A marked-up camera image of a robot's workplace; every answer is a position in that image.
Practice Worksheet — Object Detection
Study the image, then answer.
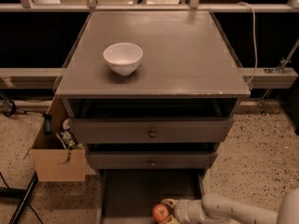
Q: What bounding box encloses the grey middle drawer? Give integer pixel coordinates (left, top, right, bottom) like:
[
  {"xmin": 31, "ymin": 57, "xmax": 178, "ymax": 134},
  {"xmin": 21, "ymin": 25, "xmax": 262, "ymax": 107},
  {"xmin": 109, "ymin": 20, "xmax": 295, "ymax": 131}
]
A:
[{"xmin": 87, "ymin": 151, "xmax": 217, "ymax": 169}]

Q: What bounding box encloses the grey drawer cabinet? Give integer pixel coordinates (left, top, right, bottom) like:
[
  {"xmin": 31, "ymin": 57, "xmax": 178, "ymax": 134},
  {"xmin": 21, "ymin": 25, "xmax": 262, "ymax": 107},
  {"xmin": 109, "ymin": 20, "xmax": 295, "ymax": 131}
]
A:
[{"xmin": 55, "ymin": 10, "xmax": 251, "ymax": 224}]

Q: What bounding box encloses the dark blue bottle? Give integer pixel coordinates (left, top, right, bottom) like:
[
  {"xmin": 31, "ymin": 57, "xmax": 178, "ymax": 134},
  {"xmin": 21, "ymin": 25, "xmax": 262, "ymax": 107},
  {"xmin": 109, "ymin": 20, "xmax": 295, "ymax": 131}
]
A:
[{"xmin": 43, "ymin": 114, "xmax": 52, "ymax": 135}]

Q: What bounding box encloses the grey top drawer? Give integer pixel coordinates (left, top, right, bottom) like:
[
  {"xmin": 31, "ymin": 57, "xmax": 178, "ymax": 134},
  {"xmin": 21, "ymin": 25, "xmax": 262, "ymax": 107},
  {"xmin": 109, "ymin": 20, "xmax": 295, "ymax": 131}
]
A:
[{"xmin": 69, "ymin": 119, "xmax": 234, "ymax": 144}]

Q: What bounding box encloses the metal rail frame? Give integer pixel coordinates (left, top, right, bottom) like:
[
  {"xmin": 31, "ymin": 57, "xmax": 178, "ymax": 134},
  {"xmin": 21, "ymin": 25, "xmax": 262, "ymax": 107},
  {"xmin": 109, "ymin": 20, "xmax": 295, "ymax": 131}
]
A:
[{"xmin": 0, "ymin": 0, "xmax": 299, "ymax": 89}]

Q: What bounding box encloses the dark snack packet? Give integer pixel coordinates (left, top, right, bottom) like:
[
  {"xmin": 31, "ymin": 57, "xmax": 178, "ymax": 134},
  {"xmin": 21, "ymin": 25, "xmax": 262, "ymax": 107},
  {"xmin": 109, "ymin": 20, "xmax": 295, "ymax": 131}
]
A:
[{"xmin": 56, "ymin": 129, "xmax": 78, "ymax": 149}]

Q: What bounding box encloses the white cable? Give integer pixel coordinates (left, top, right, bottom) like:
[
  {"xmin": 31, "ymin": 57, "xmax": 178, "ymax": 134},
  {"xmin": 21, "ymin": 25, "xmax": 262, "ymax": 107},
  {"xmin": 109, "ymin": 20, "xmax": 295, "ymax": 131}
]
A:
[{"xmin": 237, "ymin": 1, "xmax": 260, "ymax": 86}]

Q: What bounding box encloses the red apple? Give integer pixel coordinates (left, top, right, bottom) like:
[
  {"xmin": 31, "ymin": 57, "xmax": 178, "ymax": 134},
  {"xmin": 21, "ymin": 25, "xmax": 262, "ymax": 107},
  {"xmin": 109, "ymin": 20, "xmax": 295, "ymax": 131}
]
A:
[{"xmin": 152, "ymin": 203, "xmax": 170, "ymax": 223}]

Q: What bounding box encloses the grey bottom drawer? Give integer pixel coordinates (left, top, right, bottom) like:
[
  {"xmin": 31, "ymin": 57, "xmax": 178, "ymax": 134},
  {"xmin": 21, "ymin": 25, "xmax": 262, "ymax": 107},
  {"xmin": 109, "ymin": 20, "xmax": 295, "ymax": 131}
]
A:
[{"xmin": 97, "ymin": 169, "xmax": 203, "ymax": 224}]

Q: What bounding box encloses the grey drawer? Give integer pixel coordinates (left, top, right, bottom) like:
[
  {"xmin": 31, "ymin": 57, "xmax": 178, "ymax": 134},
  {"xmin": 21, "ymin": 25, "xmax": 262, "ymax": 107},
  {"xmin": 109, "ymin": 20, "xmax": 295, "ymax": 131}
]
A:
[
  {"xmin": 97, "ymin": 169, "xmax": 203, "ymax": 224},
  {"xmin": 69, "ymin": 119, "xmax": 234, "ymax": 144},
  {"xmin": 87, "ymin": 151, "xmax": 217, "ymax": 169}
]

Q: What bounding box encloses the cardboard box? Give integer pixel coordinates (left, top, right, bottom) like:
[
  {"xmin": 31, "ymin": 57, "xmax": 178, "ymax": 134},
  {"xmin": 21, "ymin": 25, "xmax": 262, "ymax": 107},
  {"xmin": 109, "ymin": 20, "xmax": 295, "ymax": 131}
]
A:
[{"xmin": 31, "ymin": 97, "xmax": 87, "ymax": 182}]

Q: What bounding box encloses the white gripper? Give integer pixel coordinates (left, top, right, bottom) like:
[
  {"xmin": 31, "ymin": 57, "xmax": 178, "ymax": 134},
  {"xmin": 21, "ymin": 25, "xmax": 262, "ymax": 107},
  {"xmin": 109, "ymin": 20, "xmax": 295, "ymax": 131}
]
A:
[{"xmin": 161, "ymin": 199, "xmax": 205, "ymax": 224}]

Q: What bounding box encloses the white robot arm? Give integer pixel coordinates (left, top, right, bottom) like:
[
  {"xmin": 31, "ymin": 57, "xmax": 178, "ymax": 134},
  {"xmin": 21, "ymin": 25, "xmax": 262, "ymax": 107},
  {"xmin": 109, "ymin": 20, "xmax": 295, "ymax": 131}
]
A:
[{"xmin": 159, "ymin": 189, "xmax": 299, "ymax": 224}]

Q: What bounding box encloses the white ceramic bowl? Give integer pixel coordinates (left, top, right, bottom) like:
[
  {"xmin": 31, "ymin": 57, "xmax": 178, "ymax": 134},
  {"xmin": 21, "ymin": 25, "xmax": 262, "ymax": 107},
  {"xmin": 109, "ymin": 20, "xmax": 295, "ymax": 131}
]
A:
[{"xmin": 103, "ymin": 43, "xmax": 143, "ymax": 76}]

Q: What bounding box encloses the black floor cable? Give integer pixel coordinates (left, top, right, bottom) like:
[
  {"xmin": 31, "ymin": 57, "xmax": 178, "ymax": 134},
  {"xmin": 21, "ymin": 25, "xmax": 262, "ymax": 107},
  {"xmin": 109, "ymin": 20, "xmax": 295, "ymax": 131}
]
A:
[{"xmin": 0, "ymin": 171, "xmax": 45, "ymax": 224}]

